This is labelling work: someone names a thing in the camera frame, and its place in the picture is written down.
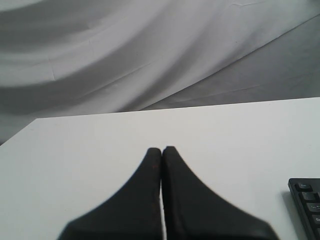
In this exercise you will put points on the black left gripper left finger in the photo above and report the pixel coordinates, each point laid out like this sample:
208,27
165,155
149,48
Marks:
132,213

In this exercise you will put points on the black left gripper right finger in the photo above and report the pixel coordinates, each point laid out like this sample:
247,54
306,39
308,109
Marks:
192,211

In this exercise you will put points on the black acer keyboard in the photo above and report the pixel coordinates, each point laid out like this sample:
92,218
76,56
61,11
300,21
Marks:
306,197

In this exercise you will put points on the white backdrop cloth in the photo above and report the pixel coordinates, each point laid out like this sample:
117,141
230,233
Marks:
81,57

